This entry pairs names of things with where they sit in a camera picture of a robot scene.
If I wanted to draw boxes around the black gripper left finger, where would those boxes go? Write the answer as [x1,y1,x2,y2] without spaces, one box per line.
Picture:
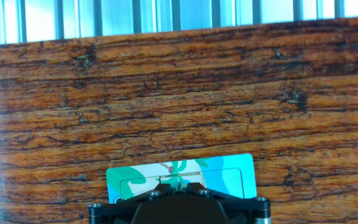
[88,183,178,224]

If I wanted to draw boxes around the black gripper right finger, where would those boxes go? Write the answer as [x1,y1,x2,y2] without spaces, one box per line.
[181,182,272,224]

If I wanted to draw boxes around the car picture puzzle board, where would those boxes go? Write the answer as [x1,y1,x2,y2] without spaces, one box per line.
[106,153,258,205]

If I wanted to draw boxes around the wood grain mat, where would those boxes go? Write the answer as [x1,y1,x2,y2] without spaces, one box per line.
[0,15,358,224]

